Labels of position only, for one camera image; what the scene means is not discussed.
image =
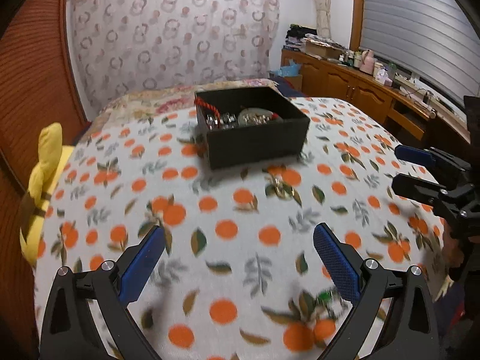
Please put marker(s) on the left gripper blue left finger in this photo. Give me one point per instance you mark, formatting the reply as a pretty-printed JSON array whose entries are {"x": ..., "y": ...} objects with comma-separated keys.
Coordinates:
[{"x": 136, "y": 264}]

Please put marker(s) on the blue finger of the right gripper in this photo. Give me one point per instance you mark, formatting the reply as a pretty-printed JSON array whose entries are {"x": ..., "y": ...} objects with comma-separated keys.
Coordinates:
[
  {"x": 416, "y": 189},
  {"x": 414, "y": 156}
]

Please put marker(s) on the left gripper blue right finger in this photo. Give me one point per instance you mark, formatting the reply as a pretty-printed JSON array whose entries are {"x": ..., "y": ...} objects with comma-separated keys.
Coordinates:
[{"x": 341, "y": 261}]

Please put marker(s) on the black jewelry box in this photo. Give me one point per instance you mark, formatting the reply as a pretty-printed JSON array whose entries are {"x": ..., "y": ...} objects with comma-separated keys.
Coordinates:
[{"x": 228, "y": 145}]

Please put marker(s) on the person's right hand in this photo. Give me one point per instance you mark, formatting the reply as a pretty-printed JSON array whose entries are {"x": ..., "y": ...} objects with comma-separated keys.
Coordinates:
[{"x": 458, "y": 255}]

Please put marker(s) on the wooden sideboard cabinet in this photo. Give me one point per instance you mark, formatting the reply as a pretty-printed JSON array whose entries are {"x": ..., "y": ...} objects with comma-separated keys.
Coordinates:
[{"x": 410, "y": 121}]

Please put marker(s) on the pink kettle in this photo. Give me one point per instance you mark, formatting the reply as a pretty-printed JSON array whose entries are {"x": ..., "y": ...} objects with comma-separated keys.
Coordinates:
[{"x": 367, "y": 62}]

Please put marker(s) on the orange print tablecloth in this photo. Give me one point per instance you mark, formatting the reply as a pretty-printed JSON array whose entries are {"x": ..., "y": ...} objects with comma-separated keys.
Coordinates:
[{"x": 239, "y": 278}]

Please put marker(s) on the grey window blind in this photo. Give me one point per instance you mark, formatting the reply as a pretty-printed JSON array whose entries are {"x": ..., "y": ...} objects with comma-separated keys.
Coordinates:
[{"x": 432, "y": 38}]

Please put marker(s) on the blue tissue paper bag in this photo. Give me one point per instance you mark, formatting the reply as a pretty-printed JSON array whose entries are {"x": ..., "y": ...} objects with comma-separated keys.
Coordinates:
[{"x": 290, "y": 70}]

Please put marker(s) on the yellow plush toy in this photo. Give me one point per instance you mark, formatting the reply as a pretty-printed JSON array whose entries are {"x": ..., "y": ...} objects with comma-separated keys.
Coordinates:
[{"x": 35, "y": 206}]

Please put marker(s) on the green jade bangle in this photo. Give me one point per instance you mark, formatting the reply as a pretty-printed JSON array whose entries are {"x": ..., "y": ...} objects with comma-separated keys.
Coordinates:
[{"x": 256, "y": 116}]

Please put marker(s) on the floral bed quilt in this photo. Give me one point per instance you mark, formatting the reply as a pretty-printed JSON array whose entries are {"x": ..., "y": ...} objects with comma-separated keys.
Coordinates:
[{"x": 150, "y": 103}]

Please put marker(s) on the wooden louvred wardrobe door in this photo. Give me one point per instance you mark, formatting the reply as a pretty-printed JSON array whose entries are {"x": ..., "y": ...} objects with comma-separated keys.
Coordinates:
[{"x": 37, "y": 89}]

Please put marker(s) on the patterned lace curtain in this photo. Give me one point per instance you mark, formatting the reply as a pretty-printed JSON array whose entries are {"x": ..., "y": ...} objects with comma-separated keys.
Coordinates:
[{"x": 125, "y": 46}]

